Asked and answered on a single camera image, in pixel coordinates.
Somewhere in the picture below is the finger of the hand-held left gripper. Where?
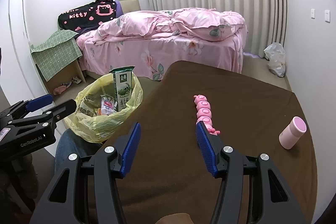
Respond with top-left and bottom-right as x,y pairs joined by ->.
0,94 -> 53,122
9,99 -> 78,133

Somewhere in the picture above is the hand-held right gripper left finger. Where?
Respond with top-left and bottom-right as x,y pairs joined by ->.
31,122 -> 141,224

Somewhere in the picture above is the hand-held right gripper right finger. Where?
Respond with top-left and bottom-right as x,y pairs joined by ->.
196,121 -> 306,224

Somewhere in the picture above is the yellow plastic garbage bag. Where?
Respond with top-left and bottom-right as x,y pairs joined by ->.
64,72 -> 143,143

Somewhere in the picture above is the green and white wrapper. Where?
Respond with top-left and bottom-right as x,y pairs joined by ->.
109,66 -> 135,112

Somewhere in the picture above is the pink slipper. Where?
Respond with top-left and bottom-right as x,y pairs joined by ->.
53,84 -> 69,95

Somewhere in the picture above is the wooden nightstand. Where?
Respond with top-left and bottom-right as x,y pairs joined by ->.
35,60 -> 87,95

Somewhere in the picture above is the pink caterpillar toy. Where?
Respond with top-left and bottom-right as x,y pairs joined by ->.
194,94 -> 220,136

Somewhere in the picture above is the green checked cloth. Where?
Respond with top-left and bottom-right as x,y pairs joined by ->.
30,30 -> 83,82

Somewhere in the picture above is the pink cup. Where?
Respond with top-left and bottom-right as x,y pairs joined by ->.
279,116 -> 307,149

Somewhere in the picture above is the black Hello Kitty pillow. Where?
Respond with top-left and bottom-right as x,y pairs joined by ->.
58,0 -> 117,31

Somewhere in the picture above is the bed with pink floral sheet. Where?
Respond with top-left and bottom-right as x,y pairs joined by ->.
76,7 -> 248,81

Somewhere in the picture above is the purple cloth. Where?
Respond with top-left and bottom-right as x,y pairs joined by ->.
115,0 -> 124,17

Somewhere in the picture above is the white plastic bag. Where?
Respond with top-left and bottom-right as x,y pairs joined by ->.
264,42 -> 286,77

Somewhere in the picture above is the beige headboard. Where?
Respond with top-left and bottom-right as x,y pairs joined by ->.
115,0 -> 141,16

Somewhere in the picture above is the pink floral quilt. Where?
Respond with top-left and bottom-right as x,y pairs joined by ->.
98,7 -> 246,42

